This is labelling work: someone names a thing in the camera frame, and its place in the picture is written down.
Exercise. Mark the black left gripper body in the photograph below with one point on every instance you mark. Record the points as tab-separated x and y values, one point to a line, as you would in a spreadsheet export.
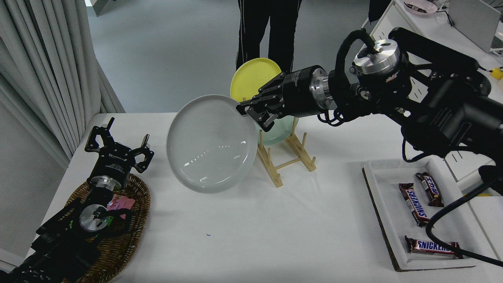
114	163

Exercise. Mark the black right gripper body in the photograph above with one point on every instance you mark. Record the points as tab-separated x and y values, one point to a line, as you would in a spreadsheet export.
298	92

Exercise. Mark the grey plate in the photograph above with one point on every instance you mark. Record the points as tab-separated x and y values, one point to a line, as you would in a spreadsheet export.
208	145

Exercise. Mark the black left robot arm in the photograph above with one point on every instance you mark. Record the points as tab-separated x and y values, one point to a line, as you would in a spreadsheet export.
59	247

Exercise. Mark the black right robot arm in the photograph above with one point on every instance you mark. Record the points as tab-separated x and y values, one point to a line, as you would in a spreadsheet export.
452	98

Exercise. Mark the pale green plate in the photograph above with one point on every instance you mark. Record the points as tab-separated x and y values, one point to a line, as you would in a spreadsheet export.
279	131

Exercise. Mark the yellow plate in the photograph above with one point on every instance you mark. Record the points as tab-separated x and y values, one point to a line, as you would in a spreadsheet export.
251	78

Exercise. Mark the wooden plate rack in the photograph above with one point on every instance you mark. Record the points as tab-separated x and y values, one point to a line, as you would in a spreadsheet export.
275	177

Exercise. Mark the pink snack packet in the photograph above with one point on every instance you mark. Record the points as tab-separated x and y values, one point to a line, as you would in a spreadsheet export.
123	203

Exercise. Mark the brown wicker basket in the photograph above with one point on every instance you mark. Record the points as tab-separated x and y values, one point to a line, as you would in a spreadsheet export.
133	220

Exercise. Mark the person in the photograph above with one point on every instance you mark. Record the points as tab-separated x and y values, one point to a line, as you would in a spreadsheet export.
251	27

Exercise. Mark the grey curtain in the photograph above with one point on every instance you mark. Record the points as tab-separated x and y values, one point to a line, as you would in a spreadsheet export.
39	59

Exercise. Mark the pink bowl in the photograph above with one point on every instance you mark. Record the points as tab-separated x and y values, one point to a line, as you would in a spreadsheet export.
420	8

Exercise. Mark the white foam tray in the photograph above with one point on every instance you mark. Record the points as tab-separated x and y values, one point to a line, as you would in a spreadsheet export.
387	212

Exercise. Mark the white desk on casters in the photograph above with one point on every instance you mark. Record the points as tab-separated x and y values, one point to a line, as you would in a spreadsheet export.
432	23

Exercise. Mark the Snickers bar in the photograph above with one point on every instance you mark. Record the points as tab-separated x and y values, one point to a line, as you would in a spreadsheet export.
432	247
430	189
414	204

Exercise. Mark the grey laptop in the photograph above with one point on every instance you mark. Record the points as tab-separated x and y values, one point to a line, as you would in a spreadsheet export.
473	21

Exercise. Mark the small yellow object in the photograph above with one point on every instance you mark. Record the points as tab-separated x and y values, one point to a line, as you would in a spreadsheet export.
497	74

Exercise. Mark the black padded object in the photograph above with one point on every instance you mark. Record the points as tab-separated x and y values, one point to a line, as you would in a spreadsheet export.
493	179

